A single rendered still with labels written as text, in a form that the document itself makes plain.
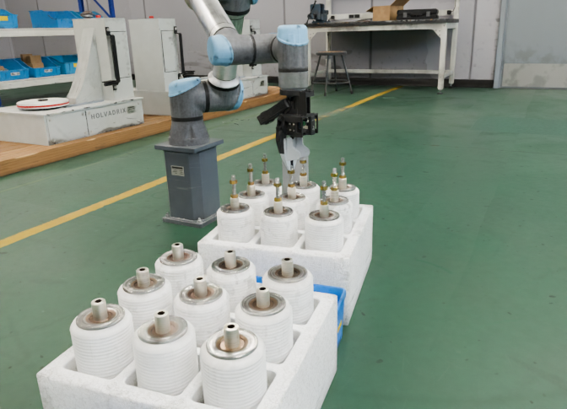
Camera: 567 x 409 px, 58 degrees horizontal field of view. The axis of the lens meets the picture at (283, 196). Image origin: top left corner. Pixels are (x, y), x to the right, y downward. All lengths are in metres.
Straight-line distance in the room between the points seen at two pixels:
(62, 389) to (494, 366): 0.84
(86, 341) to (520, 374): 0.84
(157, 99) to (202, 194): 2.32
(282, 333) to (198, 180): 1.11
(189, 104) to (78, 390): 1.20
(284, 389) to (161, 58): 3.48
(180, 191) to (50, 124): 1.52
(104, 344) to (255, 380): 0.25
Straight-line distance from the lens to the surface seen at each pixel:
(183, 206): 1.92
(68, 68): 6.84
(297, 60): 1.27
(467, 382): 1.15
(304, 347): 0.88
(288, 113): 1.31
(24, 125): 3.42
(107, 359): 0.88
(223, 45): 1.31
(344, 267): 1.20
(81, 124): 3.43
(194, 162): 1.85
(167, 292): 0.95
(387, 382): 1.12
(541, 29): 6.33
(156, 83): 4.14
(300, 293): 0.93
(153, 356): 0.80
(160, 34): 4.07
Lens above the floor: 0.68
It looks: 18 degrees down
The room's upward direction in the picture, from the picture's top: 2 degrees counter-clockwise
